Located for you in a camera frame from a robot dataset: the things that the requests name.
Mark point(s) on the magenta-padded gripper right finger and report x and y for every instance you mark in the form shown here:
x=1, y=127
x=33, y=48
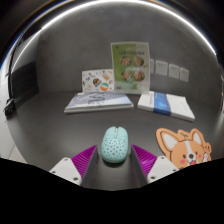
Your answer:
x=144, y=160

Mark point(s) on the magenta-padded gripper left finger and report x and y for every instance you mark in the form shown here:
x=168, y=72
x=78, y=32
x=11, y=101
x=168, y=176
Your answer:
x=85, y=161

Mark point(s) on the mint green computer mouse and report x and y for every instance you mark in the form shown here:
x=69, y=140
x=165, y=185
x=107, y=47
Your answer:
x=114, y=146

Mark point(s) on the orange corgi-shaped mouse pad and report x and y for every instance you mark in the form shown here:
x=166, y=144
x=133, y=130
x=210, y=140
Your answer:
x=185, y=150

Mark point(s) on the white book with blue band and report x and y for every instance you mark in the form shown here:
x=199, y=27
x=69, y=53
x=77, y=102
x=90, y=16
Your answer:
x=166, y=105

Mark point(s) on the grey flat book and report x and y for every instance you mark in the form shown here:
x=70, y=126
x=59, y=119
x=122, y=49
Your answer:
x=98, y=100

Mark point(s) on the small white sticker card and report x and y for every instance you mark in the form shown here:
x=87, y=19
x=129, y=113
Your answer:
x=96, y=80

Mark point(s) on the green food poster stand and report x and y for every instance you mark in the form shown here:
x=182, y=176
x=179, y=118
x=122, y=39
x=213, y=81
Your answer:
x=130, y=66

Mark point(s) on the black monitor screen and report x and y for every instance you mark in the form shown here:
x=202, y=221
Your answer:
x=23, y=81

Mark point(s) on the white wall socket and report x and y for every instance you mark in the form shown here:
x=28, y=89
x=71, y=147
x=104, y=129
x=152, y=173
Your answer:
x=174, y=71
x=161, y=68
x=184, y=74
x=152, y=66

